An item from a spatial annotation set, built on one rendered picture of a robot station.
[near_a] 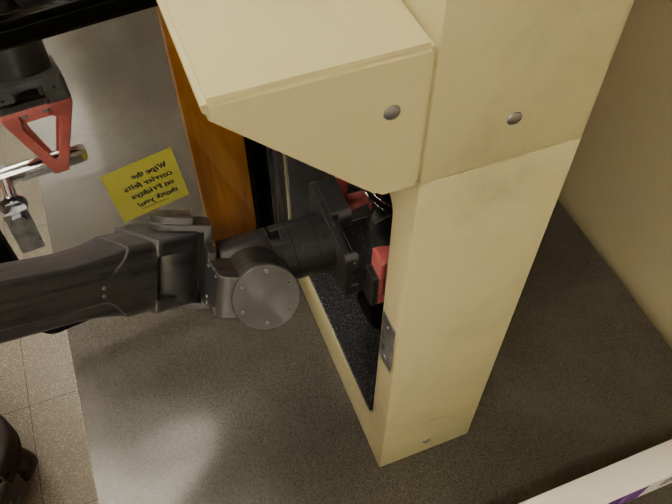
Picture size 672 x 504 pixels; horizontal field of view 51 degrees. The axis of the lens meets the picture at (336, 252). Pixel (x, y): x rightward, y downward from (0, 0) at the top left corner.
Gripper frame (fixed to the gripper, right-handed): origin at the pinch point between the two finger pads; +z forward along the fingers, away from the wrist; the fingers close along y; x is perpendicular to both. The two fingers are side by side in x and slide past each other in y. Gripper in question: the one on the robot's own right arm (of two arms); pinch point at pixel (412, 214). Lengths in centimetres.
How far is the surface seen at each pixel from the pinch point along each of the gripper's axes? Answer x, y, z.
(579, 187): 22.0, 12.2, 33.9
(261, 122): -31.5, -15.6, -17.5
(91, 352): 23.4, 10.8, -36.6
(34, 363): 117, 74, -68
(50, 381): 117, 67, -65
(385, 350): -1.2, -13.8, -8.8
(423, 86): -31.0, -15.5, -9.2
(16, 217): -3.3, 10.3, -36.2
